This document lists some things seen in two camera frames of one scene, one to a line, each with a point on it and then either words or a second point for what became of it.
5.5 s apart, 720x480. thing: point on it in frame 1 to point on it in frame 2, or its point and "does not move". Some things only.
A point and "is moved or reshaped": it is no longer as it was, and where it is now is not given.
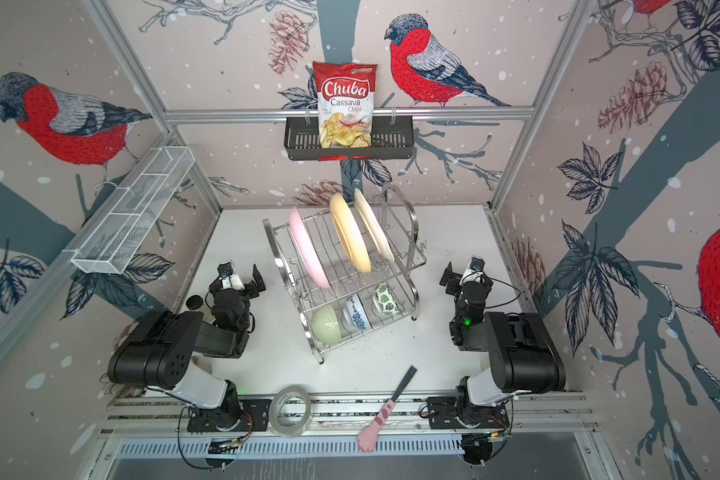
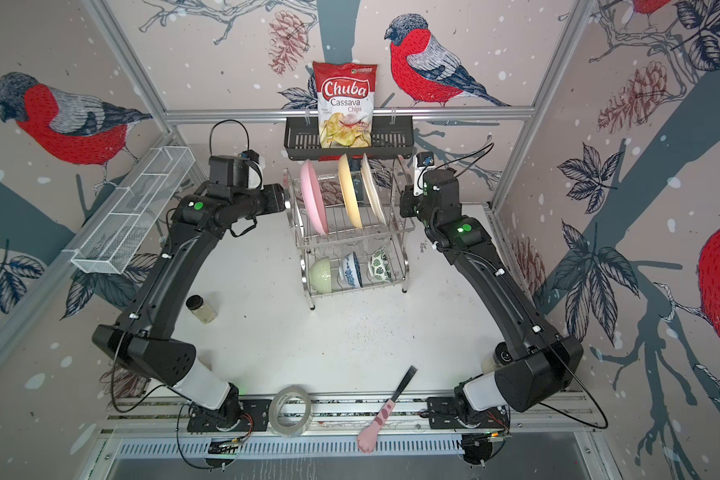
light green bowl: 325,326 to 320,275
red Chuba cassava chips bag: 345,95 does not move
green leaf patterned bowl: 386,301 to 379,267
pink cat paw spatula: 366,439 does not move
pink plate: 311,255 to 313,198
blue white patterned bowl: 356,313 to 350,270
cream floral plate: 374,227 to 371,187
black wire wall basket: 392,136 does not move
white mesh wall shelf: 115,237 does not move
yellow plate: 350,233 to 348,191
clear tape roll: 273,412 does not move
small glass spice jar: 194,302 does not move
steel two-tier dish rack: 351,269 is moved or reshaped
